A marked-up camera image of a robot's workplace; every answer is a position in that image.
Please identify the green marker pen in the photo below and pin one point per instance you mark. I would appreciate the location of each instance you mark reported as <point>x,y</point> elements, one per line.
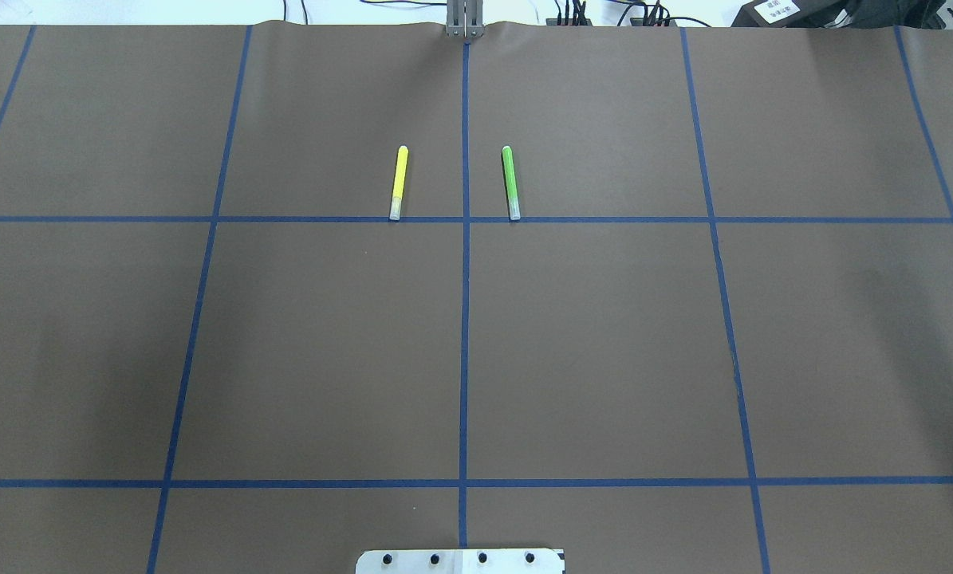
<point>511,183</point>

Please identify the yellow marker pen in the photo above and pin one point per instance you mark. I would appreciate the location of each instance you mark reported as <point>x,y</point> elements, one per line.
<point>398,183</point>

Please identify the white camera pillar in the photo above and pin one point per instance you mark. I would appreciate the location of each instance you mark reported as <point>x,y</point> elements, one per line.
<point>463,560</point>

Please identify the aluminium frame post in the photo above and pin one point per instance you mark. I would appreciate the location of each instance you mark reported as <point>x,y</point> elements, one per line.
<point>464,19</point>

